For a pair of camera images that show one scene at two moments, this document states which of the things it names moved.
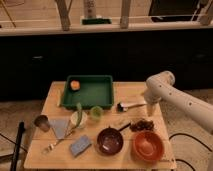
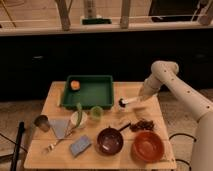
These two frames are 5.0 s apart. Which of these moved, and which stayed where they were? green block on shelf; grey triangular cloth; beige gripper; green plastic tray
Moved: beige gripper
Stayed: grey triangular cloth; green block on shelf; green plastic tray
